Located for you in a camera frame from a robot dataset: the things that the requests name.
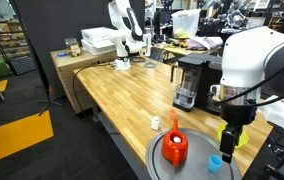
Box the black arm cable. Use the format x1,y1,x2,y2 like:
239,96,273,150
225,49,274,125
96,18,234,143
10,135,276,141
210,49,284,108

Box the black plastic crate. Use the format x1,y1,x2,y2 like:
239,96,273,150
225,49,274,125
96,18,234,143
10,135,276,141
10,54,37,76

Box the colourful toy blocks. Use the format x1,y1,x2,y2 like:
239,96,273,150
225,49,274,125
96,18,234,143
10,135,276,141
67,44,82,58

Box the black Keurig coffee maker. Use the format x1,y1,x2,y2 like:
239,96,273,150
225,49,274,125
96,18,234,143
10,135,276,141
170,52,231,117

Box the black curtain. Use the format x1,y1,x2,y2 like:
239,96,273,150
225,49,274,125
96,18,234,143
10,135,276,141
11,0,146,101

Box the red teapot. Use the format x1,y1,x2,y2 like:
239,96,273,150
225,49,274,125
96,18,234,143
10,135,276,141
161,119,190,168

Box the coiled gray cable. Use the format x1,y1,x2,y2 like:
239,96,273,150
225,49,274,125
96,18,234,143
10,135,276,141
143,60,159,70

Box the round gray plate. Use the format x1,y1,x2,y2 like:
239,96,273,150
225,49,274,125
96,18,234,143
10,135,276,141
145,128,243,180

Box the light wooden crate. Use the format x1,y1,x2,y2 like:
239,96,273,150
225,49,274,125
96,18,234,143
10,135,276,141
50,48,118,115

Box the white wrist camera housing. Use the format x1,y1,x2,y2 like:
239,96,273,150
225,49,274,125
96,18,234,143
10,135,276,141
260,95,284,131

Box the wooden shelf unit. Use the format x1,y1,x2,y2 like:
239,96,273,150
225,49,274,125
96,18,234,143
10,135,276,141
0,19,33,61

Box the pale lilac cloth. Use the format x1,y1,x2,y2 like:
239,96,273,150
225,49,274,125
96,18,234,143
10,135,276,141
186,35,224,51

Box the blue plastic cup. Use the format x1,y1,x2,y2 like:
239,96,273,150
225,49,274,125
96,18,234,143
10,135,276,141
207,154,224,174

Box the small white bottle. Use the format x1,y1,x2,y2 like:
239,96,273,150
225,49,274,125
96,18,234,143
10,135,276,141
150,115,161,131

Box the clear glass jar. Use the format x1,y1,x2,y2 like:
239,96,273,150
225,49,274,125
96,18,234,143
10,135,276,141
64,37,79,51

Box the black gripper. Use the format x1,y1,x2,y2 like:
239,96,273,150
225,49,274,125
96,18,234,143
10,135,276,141
219,99,259,164

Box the clear plastic bin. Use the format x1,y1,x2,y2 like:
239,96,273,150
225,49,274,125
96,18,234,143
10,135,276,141
171,8,202,40

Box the wood-top desk white legs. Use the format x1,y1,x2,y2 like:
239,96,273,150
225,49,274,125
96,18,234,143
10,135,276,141
153,41,224,66

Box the yellow-green plastic bowl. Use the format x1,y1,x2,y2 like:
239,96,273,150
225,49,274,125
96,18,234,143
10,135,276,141
217,123,250,150

